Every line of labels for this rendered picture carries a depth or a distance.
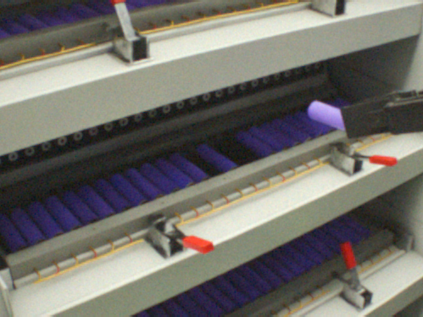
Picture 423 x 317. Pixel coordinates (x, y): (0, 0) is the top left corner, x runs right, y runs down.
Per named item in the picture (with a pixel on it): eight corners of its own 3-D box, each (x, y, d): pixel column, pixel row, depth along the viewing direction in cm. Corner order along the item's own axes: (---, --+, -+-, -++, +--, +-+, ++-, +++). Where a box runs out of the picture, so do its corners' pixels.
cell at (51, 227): (42, 213, 68) (68, 243, 64) (28, 219, 67) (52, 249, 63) (41, 199, 67) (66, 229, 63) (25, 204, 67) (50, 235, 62)
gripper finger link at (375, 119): (418, 119, 51) (397, 129, 49) (374, 126, 55) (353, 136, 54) (414, 102, 51) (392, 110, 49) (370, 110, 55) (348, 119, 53)
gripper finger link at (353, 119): (409, 128, 53) (404, 130, 52) (352, 136, 59) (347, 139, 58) (400, 94, 53) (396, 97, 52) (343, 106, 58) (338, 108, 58)
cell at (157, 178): (152, 174, 76) (183, 199, 71) (139, 179, 75) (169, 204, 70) (152, 160, 75) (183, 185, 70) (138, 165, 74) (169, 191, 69)
